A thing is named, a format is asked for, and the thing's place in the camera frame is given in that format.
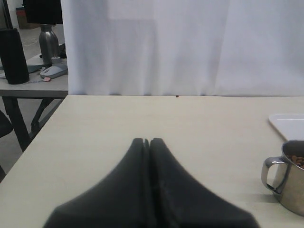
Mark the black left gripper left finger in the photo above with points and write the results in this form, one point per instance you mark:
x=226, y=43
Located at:
x=119, y=200

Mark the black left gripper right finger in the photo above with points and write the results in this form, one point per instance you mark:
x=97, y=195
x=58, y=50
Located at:
x=180, y=201

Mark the black cylindrical speaker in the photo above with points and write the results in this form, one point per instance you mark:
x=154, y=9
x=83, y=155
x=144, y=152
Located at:
x=12, y=57

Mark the black monitor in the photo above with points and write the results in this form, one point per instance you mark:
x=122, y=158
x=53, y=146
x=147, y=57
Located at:
x=43, y=11

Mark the steel mug with kibble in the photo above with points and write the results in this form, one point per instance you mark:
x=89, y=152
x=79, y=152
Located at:
x=288, y=184

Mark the grey side desk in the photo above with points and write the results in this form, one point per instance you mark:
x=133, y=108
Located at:
x=51, y=93

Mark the white curtain backdrop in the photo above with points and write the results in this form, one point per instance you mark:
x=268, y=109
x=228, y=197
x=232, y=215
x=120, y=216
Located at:
x=185, y=47

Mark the white plastic tray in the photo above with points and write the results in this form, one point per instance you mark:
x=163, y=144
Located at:
x=289, y=126

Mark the silver metal bottle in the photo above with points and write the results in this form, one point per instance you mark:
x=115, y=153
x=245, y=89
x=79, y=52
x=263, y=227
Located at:
x=48, y=42

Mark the grey computer mouse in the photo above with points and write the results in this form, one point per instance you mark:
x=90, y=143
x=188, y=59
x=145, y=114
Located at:
x=54, y=71

